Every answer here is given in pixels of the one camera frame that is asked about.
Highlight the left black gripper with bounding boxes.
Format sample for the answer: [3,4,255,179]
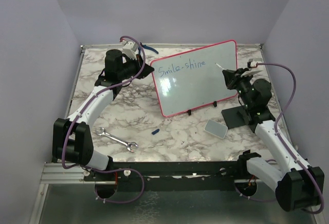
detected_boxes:
[118,53,154,80]

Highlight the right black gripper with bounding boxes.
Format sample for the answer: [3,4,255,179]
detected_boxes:
[224,67,254,108]

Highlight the red-framed whiteboard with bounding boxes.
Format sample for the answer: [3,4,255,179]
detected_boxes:
[150,40,237,117]

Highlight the blue marker cap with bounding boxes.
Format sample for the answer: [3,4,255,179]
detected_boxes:
[151,129,160,135]

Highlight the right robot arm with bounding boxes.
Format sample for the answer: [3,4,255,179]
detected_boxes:
[222,68,324,214]

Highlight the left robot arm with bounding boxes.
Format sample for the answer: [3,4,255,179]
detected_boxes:
[52,49,154,180]

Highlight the black whiteboard stand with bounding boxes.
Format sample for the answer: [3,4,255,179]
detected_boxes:
[186,101,218,116]

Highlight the white whiteboard eraser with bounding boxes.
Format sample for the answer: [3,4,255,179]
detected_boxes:
[204,120,228,139]

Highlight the silver combination wrench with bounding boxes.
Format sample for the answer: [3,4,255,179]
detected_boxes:
[95,127,139,153]

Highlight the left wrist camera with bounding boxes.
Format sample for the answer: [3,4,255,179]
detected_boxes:
[121,40,138,60]

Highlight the blue-handled pliers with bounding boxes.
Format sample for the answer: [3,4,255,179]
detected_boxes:
[138,44,159,54]

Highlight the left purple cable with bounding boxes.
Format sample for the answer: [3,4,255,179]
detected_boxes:
[61,35,147,204]

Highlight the purple cable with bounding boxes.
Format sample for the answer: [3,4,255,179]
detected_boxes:
[235,62,325,215]
[61,35,147,204]

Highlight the aluminium table frame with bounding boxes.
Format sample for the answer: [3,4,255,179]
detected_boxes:
[28,43,322,224]

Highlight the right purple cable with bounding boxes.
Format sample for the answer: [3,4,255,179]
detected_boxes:
[235,62,325,215]

